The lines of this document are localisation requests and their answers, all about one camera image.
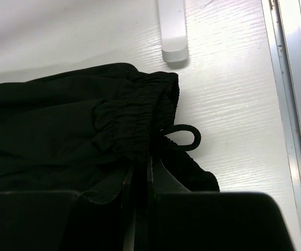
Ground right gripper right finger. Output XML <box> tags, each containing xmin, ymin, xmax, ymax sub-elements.
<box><xmin>134</xmin><ymin>155</ymin><xmax>190</xmax><ymax>250</ymax></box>

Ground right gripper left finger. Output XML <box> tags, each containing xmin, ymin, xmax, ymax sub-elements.
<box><xmin>69</xmin><ymin>164</ymin><xmax>134</xmax><ymax>250</ymax></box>

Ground black trousers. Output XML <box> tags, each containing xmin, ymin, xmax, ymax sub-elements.
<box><xmin>0</xmin><ymin>63</ymin><xmax>219</xmax><ymax>192</ymax></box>

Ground white and silver clothes rack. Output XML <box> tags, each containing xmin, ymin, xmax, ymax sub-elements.
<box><xmin>157</xmin><ymin>0</ymin><xmax>189</xmax><ymax>63</ymax></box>

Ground aluminium rail right side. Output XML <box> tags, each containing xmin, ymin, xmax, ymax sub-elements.
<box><xmin>262</xmin><ymin>1</ymin><xmax>301</xmax><ymax>235</ymax></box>

